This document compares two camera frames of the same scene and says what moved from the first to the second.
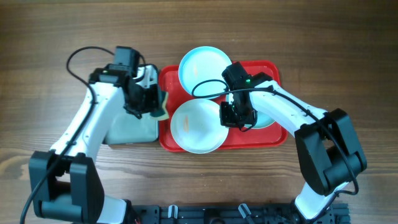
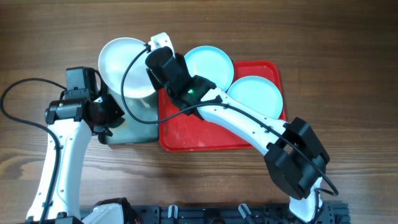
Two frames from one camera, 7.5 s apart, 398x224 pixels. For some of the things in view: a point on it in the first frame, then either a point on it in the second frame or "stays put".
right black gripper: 237,116 → 154,66
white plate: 196,127 → 113,60
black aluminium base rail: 340,213 stays put
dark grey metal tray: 126,127 stays put
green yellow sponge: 161,113 → 124,126
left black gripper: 144,101 → 112,112
